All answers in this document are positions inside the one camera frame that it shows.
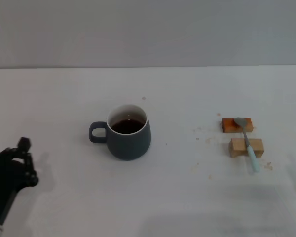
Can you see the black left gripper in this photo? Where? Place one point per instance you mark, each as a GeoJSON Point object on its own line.
{"type": "Point", "coordinates": [2, 180]}

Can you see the dark grey ceramic mug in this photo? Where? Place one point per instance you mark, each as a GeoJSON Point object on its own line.
{"type": "Point", "coordinates": [128, 145]}

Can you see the orange stained wooden block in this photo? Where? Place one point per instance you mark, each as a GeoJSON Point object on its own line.
{"type": "Point", "coordinates": [228, 126]}

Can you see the light wooden block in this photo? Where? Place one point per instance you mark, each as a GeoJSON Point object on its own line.
{"type": "Point", "coordinates": [236, 145]}

